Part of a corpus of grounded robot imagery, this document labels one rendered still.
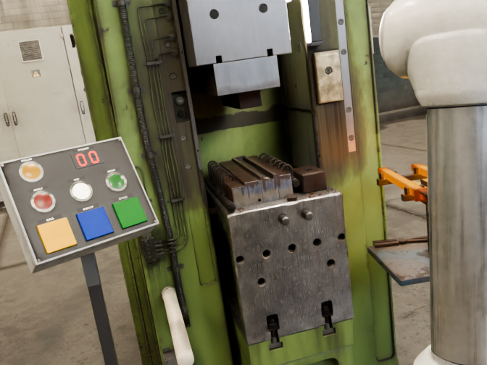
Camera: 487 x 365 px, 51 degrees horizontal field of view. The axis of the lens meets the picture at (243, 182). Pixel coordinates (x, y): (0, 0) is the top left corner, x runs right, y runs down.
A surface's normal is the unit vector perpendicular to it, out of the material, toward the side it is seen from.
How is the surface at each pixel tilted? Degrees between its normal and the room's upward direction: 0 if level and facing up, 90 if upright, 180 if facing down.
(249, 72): 90
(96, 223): 60
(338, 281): 90
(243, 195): 90
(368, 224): 90
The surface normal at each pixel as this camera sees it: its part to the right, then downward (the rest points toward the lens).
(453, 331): -0.67, 0.14
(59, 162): 0.47, -0.40
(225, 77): 0.24, 0.19
